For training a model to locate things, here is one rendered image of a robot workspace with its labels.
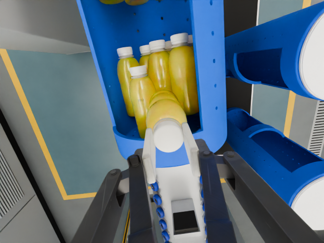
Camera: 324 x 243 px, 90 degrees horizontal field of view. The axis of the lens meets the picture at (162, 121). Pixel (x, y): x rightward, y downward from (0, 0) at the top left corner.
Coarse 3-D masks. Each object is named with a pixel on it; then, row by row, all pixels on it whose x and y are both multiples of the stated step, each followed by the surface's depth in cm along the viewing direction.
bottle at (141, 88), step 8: (136, 80) 37; (144, 80) 37; (136, 88) 37; (144, 88) 37; (152, 88) 38; (136, 96) 37; (144, 96) 37; (136, 104) 38; (144, 104) 38; (136, 112) 39; (144, 112) 39; (136, 120) 41; (144, 120) 39; (144, 128) 40; (144, 136) 41
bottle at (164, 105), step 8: (152, 96) 34; (160, 96) 29; (168, 96) 29; (176, 96) 36; (152, 104) 27; (160, 104) 24; (168, 104) 24; (176, 104) 25; (152, 112) 24; (160, 112) 23; (168, 112) 22; (176, 112) 23; (184, 112) 25; (152, 120) 23; (160, 120) 22; (168, 120) 22; (176, 120) 22; (184, 120) 23; (152, 128) 23
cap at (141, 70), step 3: (138, 66) 39; (141, 66) 36; (144, 66) 37; (132, 69) 37; (135, 69) 36; (138, 69) 36; (141, 69) 37; (144, 69) 37; (132, 72) 37; (135, 72) 37; (138, 72) 37; (141, 72) 37; (144, 72) 37; (132, 75) 38; (135, 75) 37
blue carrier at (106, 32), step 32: (96, 0) 38; (192, 0) 23; (96, 32) 38; (128, 32) 46; (160, 32) 48; (192, 32) 25; (96, 64) 36; (224, 64) 32; (224, 96) 33; (128, 128) 49; (192, 128) 44; (224, 128) 35; (160, 160) 31
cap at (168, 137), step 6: (156, 126) 21; (162, 126) 20; (168, 126) 20; (174, 126) 20; (156, 132) 20; (162, 132) 20; (168, 132) 20; (174, 132) 20; (180, 132) 20; (156, 138) 20; (162, 138) 20; (168, 138) 20; (174, 138) 20; (180, 138) 20; (156, 144) 20; (162, 144) 20; (168, 144) 21; (174, 144) 21; (180, 144) 20; (162, 150) 21; (168, 150) 21; (174, 150) 21
